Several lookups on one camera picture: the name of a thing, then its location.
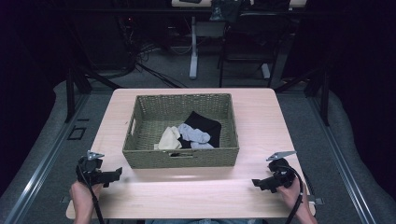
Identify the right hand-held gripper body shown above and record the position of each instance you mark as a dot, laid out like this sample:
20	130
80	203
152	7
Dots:
281	174

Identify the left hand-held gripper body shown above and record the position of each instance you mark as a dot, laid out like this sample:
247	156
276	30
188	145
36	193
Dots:
88	169

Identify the person's right hand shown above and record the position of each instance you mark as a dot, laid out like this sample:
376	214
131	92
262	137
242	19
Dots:
292	194

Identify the person's left hand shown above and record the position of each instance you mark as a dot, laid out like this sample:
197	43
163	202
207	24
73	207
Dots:
81	196

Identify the green woven basket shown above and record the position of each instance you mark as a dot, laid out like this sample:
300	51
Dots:
149	124

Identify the cream sock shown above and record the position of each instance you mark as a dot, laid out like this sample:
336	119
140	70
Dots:
169	140

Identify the black metal stand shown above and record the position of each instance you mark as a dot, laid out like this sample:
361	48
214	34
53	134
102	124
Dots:
324	96
70	93

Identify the black cloth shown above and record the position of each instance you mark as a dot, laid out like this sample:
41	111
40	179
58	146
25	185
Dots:
204	124

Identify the grey sock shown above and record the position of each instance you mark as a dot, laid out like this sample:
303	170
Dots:
193	133

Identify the black chair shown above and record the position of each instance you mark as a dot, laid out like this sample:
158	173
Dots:
249	43

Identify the white desk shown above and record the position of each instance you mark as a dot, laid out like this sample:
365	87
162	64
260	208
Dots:
193	46

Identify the dark bag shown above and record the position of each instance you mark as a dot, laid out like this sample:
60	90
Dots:
225	11

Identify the grey floor rail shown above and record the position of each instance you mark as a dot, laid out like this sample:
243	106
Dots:
43	165
342	165

